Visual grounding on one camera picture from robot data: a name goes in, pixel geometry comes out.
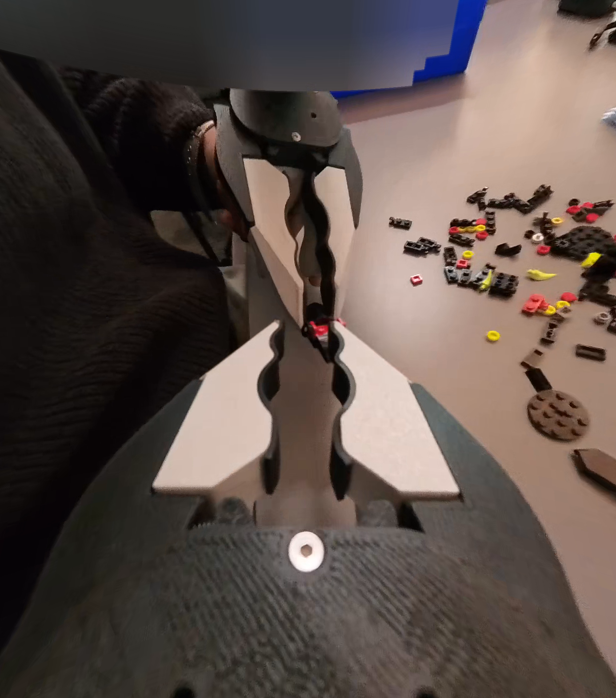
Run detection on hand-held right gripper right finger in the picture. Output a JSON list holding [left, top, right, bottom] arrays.
[[330, 322, 460, 501]]

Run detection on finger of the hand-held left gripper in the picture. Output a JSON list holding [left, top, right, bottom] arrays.
[[298, 166, 356, 328], [243, 158, 307, 334]]

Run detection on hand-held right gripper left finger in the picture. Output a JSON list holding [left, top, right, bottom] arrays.
[[152, 321, 287, 497]]

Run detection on small black red lego assembly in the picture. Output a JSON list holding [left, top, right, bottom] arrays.
[[301, 304, 348, 362]]

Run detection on person's left forearm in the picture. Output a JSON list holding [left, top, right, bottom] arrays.
[[60, 68, 216, 213]]

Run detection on black round lego plate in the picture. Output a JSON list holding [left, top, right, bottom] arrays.
[[527, 390, 591, 441]]

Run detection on pile of loose lego pieces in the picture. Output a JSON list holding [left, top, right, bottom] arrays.
[[387, 184, 616, 390]]

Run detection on long lego snake model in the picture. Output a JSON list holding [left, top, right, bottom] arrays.
[[572, 448, 616, 513]]

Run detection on person's left hand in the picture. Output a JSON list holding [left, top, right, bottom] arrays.
[[199, 133, 251, 241]]

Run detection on grey wristband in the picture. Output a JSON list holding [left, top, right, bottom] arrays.
[[185, 119, 217, 159]]

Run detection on blue plastic bin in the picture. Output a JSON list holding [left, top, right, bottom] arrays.
[[335, 0, 489, 99]]

